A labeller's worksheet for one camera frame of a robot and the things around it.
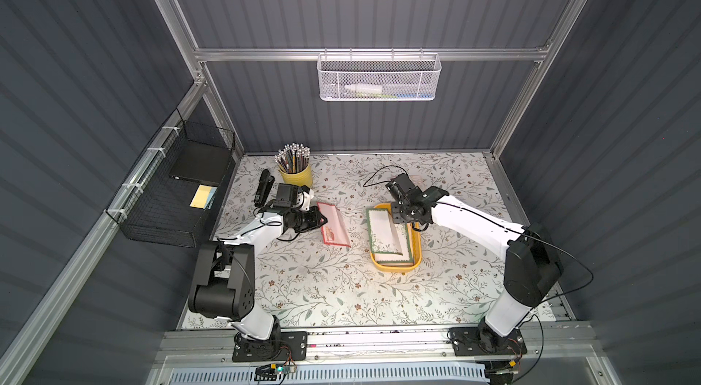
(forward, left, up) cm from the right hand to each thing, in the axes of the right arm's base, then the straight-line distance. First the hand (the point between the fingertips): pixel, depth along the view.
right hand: (400, 213), depth 88 cm
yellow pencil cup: (+14, +34, +1) cm, 37 cm away
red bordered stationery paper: (-2, +22, -8) cm, 24 cm away
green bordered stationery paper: (-6, +3, -8) cm, 11 cm away
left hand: (-1, +24, -3) cm, 25 cm away
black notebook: (+6, +60, +17) cm, 63 cm away
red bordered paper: (-7, -4, -11) cm, 14 cm away
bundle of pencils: (+20, +37, +5) cm, 43 cm away
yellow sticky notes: (-4, +57, +15) cm, 59 cm away
